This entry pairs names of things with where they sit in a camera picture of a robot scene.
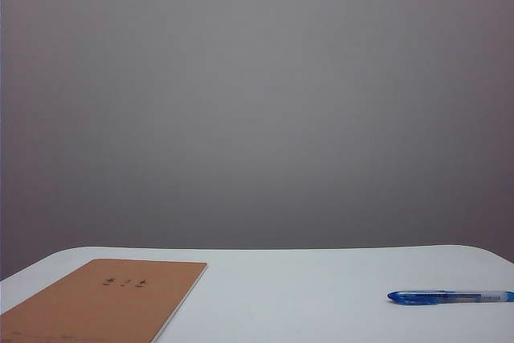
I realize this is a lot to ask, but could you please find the blue transparent pen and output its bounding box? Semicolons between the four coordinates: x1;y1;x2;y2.
386;289;514;305

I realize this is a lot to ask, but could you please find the brown kraft notebook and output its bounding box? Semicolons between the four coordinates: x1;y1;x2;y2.
0;259;209;343

